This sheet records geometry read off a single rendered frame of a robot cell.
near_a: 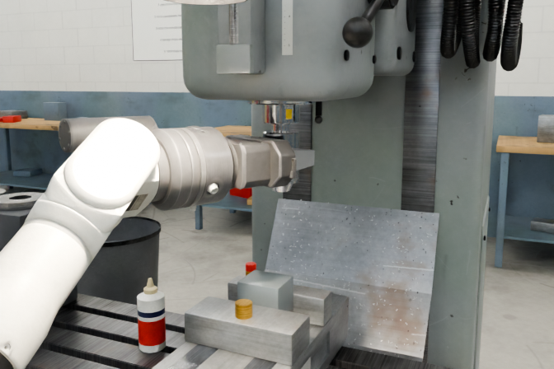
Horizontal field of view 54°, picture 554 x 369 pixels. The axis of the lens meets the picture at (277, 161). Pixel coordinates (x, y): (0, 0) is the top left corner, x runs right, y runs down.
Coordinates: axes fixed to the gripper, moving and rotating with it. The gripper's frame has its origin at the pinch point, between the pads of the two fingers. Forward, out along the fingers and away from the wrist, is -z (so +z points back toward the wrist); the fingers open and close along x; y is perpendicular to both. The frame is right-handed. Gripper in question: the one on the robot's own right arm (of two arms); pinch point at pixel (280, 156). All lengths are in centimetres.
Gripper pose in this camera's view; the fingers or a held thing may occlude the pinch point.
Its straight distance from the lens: 69.4
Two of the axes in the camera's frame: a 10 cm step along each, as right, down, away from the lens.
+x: -6.7, -1.1, 7.4
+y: -0.1, 9.9, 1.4
